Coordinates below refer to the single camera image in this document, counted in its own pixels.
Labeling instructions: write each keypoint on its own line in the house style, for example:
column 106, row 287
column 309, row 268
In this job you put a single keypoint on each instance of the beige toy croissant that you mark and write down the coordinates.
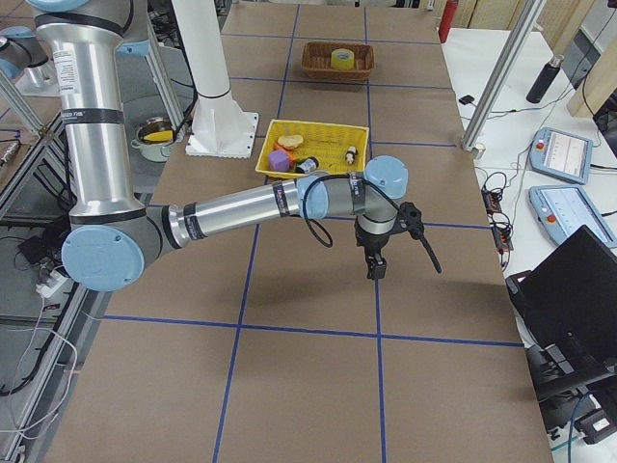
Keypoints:
column 290, row 142

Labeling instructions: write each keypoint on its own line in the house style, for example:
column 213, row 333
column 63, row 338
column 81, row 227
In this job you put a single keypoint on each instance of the teach pendant tablet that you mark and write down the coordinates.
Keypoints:
column 562, row 209
column 561, row 155

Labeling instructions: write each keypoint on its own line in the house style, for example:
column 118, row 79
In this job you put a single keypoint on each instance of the yellow tape roll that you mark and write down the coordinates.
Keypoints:
column 342, row 59

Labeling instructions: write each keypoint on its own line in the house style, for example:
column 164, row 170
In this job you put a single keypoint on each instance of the near teach pendant tablet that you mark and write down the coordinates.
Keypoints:
column 562, row 209

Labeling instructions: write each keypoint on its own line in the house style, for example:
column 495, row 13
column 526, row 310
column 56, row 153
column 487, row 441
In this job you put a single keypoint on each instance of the far teach pendant tablet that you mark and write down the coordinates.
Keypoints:
column 561, row 155

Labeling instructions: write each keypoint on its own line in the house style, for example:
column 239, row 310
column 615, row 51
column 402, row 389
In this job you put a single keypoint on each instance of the toy panda figure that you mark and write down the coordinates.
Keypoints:
column 350, row 155

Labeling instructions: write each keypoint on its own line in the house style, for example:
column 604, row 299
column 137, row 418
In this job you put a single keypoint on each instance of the brown wicker basket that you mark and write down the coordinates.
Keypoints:
column 317, row 56

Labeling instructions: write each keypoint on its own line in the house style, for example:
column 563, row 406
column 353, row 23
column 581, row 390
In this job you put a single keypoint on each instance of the black water bottle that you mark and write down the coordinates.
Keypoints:
column 544, row 79

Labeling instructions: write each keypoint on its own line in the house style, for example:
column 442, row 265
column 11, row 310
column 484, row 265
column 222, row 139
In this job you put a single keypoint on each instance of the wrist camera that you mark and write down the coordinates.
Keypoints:
column 410, row 220

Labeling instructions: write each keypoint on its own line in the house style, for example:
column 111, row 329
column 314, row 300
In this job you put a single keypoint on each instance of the aluminium frame post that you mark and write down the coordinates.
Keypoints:
column 506, row 60

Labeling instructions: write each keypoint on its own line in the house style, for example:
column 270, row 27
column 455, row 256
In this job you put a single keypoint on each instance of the small black dongle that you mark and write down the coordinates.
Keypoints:
column 466, row 99

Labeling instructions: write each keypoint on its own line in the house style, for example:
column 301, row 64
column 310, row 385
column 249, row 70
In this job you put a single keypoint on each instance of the black laptop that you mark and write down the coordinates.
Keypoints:
column 571, row 293

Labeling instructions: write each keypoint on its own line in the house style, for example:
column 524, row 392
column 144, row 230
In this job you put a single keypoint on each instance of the purple foam cube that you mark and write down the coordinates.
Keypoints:
column 279, row 161

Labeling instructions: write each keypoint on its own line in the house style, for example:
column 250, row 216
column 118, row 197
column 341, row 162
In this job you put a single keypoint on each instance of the yellow plastic basket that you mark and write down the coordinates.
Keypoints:
column 328, row 142

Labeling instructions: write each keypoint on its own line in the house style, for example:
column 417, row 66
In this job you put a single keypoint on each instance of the red cylinder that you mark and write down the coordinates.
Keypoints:
column 449, row 11

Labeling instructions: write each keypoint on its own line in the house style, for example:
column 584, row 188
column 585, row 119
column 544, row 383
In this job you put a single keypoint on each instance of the small dark bottle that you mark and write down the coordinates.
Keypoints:
column 307, row 165

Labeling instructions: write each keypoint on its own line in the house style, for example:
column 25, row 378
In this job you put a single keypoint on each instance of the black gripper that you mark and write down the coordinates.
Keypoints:
column 370, row 242

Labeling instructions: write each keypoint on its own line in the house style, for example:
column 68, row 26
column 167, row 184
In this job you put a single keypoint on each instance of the white enamel pot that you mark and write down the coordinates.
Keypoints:
column 153, row 139

